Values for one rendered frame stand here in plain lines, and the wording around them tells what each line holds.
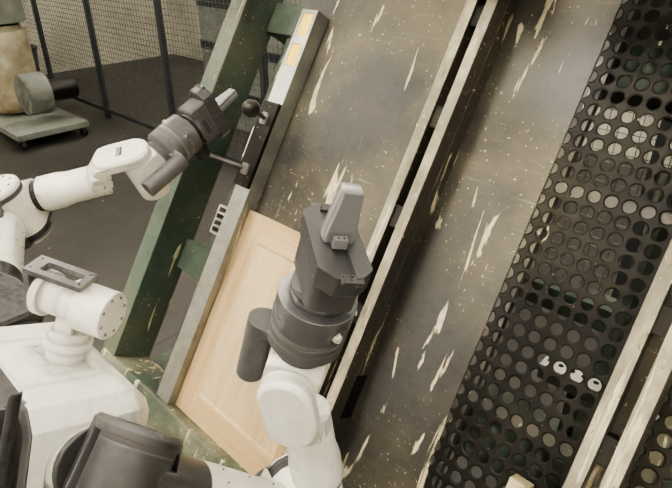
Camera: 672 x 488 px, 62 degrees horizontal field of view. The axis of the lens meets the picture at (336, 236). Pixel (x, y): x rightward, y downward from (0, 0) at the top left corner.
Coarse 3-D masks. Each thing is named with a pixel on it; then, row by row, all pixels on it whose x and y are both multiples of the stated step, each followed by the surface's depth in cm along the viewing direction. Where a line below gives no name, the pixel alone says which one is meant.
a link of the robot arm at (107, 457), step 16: (96, 448) 61; (112, 448) 60; (128, 448) 60; (96, 464) 60; (112, 464) 59; (128, 464) 59; (144, 464) 60; (160, 464) 61; (176, 464) 66; (192, 464) 66; (80, 480) 60; (96, 480) 59; (112, 480) 58; (128, 480) 59; (144, 480) 60; (160, 480) 61; (176, 480) 63; (192, 480) 64; (208, 480) 66
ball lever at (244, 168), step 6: (204, 144) 120; (204, 150) 120; (198, 156) 120; (204, 156) 120; (210, 156) 122; (216, 156) 122; (228, 162) 123; (234, 162) 124; (240, 168) 124; (246, 168) 124; (246, 174) 125
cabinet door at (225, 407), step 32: (256, 224) 124; (256, 256) 123; (288, 256) 117; (224, 288) 127; (256, 288) 121; (224, 320) 125; (224, 352) 124; (192, 384) 128; (224, 384) 122; (256, 384) 117; (192, 416) 126; (224, 416) 120; (256, 416) 115; (224, 448) 118; (256, 448) 113
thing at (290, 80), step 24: (312, 24) 122; (288, 48) 125; (312, 48) 124; (288, 72) 124; (288, 96) 124; (288, 120) 126; (264, 168) 126; (240, 192) 126; (240, 216) 125; (216, 240) 128; (216, 264) 127; (216, 288) 127; (192, 312) 129; (192, 336) 127; (168, 384) 129
